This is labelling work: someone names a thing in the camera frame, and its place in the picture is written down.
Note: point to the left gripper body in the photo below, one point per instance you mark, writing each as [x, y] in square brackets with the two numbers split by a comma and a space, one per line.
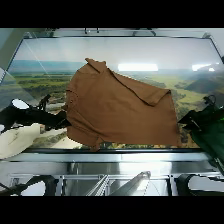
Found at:
[59, 121]

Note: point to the brown T-shirt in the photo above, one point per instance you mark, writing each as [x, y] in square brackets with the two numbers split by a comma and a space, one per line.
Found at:
[120, 110]

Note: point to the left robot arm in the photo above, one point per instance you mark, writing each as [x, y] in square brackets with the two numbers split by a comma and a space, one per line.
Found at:
[29, 115]

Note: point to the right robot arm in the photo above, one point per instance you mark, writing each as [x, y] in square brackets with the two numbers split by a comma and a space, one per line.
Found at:
[182, 185]

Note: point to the dark green garment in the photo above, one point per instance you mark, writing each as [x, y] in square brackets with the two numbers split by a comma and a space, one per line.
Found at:
[210, 130]

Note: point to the silver frame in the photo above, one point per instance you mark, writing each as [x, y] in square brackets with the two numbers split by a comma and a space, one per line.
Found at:
[100, 166]

